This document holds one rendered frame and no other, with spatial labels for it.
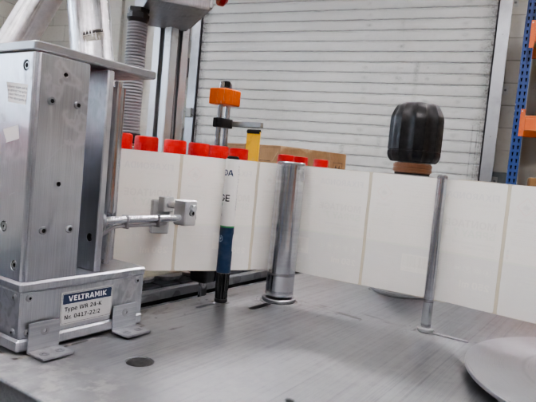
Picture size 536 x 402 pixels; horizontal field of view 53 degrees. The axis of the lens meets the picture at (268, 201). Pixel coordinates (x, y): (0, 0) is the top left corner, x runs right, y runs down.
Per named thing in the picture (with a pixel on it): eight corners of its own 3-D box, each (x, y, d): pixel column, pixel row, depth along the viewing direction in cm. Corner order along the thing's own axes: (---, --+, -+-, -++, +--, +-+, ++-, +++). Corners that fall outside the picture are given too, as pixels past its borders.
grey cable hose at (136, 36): (128, 143, 83) (138, 4, 81) (112, 141, 85) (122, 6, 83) (144, 144, 86) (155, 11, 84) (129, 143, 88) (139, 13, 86)
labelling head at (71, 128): (16, 354, 45) (36, 43, 43) (-60, 318, 52) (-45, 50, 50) (141, 322, 56) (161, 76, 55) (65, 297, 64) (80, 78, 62)
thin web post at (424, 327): (430, 335, 63) (448, 175, 62) (414, 331, 64) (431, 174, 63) (435, 332, 64) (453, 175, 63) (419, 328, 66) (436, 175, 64)
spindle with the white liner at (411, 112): (416, 301, 79) (439, 98, 77) (360, 289, 84) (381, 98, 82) (435, 293, 87) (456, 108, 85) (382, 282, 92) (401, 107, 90)
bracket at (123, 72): (35, 49, 44) (36, 37, 44) (-35, 53, 50) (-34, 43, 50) (156, 80, 55) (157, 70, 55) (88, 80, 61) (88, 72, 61)
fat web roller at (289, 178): (283, 307, 69) (297, 162, 68) (254, 299, 72) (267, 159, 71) (301, 301, 73) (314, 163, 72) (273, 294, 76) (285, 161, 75)
